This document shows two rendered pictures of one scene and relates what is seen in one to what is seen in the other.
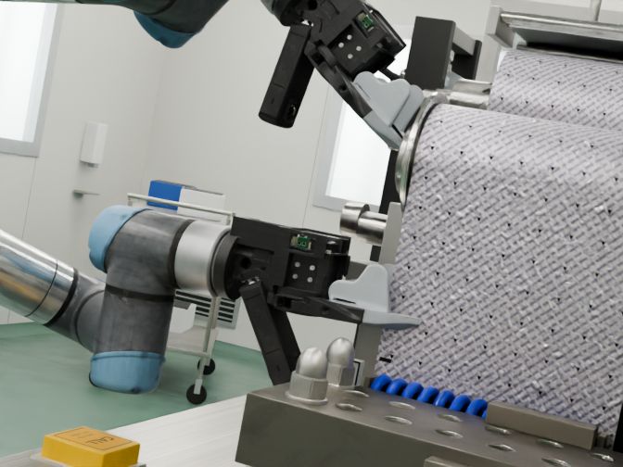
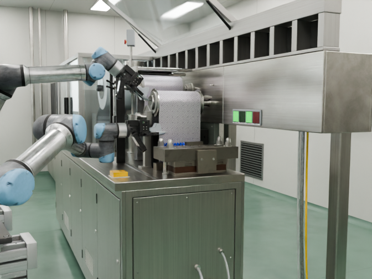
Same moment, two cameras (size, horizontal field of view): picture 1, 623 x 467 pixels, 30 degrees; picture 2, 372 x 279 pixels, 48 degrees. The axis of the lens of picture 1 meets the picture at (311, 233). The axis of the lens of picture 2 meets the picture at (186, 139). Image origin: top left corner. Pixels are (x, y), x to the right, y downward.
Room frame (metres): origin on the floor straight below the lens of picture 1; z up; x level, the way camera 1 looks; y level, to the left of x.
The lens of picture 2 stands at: (-0.49, 1.36, 1.25)
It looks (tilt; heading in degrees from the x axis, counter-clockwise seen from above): 5 degrees down; 315
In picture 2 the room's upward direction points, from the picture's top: straight up
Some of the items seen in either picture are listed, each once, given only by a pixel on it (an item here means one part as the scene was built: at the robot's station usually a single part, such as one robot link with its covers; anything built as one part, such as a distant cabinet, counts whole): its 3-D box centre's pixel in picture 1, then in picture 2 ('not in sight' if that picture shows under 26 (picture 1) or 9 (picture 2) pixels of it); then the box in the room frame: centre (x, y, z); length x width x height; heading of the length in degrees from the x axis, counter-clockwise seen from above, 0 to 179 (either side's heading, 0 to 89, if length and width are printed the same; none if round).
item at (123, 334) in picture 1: (126, 334); (103, 150); (1.25, 0.18, 1.01); 0.11 x 0.08 x 0.11; 30
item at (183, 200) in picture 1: (171, 284); not in sight; (5.99, 0.66, 0.51); 0.91 x 0.58 x 1.02; 2
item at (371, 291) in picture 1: (375, 294); (158, 129); (1.12, -0.07, 1.12); 0.09 x 0.03 x 0.06; 67
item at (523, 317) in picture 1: (505, 325); (180, 129); (1.09, -0.20, 1.11); 0.23 x 0.01 x 0.18; 68
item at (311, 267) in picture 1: (283, 268); (137, 128); (1.17, 0.02, 1.12); 0.12 x 0.08 x 0.09; 68
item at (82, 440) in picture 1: (91, 450); (118, 173); (1.13, 0.17, 0.91); 0.07 x 0.07 x 0.02; 68
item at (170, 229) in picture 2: not in sight; (119, 212); (2.04, -0.50, 0.43); 2.52 x 0.64 x 0.86; 158
